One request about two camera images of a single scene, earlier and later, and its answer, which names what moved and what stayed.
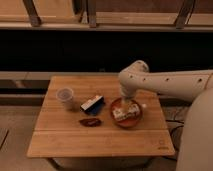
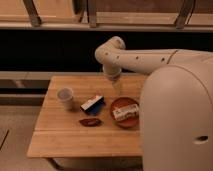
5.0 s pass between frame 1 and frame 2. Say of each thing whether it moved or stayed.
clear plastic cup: stayed
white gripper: moved
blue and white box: stayed
